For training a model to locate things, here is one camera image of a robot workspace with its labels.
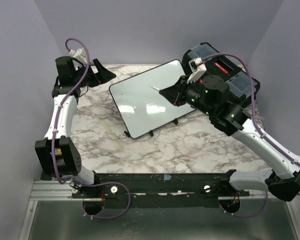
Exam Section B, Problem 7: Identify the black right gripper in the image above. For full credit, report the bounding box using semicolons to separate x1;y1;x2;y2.
159;75;215;117

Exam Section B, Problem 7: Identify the black red toolbox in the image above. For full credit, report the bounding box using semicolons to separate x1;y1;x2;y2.
181;42;251;109

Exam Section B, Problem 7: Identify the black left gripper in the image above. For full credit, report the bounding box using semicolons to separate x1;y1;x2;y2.
73;58;116;88

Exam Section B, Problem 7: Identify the white framed whiteboard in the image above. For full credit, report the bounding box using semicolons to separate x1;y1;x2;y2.
109;59;195;139

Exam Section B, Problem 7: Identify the silver whiteboard marker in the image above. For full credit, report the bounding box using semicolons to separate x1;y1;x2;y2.
150;85;160;92

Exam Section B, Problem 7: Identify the aluminium frame rail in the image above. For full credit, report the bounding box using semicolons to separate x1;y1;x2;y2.
27;65;77;201

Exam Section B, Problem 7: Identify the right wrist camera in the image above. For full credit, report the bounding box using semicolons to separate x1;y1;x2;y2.
186;57;207;84

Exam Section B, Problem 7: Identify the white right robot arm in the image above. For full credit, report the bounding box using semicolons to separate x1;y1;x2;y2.
159;75;300;202

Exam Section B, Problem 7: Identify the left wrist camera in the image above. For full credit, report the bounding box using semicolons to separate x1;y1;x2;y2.
69;47;88;66

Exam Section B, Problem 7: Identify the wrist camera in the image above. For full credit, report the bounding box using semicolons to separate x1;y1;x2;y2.
186;57;207;84
69;47;88;66

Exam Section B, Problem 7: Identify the yellow small object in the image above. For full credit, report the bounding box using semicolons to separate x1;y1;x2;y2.
54;148;62;156

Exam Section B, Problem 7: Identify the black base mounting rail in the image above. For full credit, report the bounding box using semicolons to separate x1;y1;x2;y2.
63;170;249;211

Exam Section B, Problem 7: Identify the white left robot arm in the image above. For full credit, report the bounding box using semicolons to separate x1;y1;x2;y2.
34;56;116;198

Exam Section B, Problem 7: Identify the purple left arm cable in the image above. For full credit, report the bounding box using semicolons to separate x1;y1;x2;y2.
51;37;132;221

